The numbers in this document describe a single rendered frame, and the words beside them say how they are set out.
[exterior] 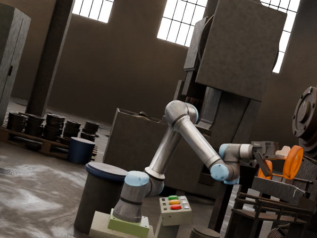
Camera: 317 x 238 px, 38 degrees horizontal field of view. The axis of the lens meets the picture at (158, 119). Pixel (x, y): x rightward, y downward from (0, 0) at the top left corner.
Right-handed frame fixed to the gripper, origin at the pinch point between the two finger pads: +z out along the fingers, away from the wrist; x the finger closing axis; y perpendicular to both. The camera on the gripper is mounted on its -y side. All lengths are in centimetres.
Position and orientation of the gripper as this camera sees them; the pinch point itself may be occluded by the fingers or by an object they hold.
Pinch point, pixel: (294, 158)
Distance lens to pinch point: 213.1
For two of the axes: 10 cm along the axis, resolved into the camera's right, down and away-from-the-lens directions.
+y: 0.6, -9.9, 1.0
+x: 5.2, 1.2, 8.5
